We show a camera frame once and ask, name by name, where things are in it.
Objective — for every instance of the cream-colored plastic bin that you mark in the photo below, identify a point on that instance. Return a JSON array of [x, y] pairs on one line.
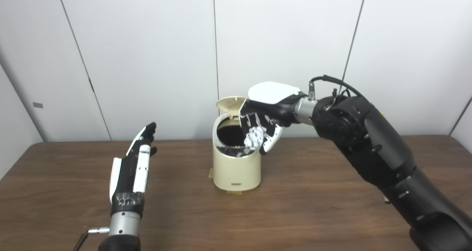
[[236, 170]]

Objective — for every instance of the small grey wall label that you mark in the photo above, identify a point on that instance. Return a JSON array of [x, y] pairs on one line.
[[38, 105]]

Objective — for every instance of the white paper ball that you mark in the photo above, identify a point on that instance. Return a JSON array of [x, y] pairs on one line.
[[255, 137]]

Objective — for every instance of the round cream bin lid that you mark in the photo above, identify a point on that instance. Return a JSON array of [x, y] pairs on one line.
[[228, 103]]

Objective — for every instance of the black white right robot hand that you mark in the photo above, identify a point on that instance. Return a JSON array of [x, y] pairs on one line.
[[273, 96]]

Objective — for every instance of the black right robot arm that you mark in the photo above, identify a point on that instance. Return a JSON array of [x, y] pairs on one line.
[[379, 147]]

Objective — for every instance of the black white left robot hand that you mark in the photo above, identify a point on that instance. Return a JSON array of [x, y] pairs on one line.
[[125, 177]]

